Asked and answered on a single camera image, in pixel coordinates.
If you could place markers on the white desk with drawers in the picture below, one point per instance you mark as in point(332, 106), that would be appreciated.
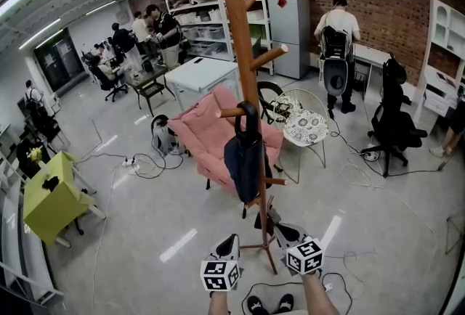
point(370, 56)

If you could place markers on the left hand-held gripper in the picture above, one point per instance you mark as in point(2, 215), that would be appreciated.
point(218, 275)

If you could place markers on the black crumpled cloth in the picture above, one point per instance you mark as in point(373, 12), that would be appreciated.
point(51, 183)

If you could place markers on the black chair with blue seat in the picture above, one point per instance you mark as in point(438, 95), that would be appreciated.
point(256, 48)

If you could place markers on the grey hanging cloth bag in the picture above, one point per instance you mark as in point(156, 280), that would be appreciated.
point(270, 219)

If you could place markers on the person's left black shoe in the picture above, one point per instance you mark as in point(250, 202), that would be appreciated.
point(258, 304)

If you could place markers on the green storage boxes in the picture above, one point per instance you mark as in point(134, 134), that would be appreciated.
point(259, 32)

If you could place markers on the person's right black shoe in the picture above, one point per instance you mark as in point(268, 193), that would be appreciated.
point(285, 302)

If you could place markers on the floral seat cushion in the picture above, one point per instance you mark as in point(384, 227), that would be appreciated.
point(307, 126)

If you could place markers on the pink sofa chair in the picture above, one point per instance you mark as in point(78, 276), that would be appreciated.
point(203, 132)

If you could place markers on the person's left forearm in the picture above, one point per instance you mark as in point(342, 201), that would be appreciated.
point(219, 304)

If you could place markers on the silver refrigerator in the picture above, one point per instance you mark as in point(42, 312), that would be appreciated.
point(290, 34)

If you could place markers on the grey backpack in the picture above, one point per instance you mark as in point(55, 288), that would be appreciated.
point(163, 135)

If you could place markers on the black double door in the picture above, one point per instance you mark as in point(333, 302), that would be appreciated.
point(60, 59)

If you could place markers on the yellow flower vase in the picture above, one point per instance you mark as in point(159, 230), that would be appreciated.
point(35, 154)

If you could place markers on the black wicker chair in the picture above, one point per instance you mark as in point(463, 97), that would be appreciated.
point(269, 85)

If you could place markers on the person's right forearm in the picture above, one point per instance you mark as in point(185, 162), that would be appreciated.
point(319, 295)

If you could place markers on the person's black shoe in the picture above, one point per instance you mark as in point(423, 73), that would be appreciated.
point(258, 304)
point(285, 302)

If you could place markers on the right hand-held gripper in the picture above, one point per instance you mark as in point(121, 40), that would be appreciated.
point(305, 257)

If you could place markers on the brown wooden coat rack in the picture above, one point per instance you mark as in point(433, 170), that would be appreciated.
point(239, 34)

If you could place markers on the green covered table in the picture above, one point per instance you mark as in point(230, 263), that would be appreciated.
point(54, 204)

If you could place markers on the group of white storage bins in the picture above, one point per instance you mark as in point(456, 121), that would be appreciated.
point(203, 32)

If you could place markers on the black office chair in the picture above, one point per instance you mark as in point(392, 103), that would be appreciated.
point(394, 125)
point(100, 79)

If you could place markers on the dark glass coffee table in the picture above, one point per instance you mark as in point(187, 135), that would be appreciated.
point(149, 79)

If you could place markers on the grey and black round pod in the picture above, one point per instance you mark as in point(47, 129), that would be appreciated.
point(336, 75)

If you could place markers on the red diamond sticker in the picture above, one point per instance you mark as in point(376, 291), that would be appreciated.
point(282, 1)

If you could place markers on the floral back cushion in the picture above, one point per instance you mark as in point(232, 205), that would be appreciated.
point(287, 106)

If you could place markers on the white hutch cabinet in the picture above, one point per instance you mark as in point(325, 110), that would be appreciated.
point(443, 37)

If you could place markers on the white table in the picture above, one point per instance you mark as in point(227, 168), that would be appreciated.
point(203, 75)

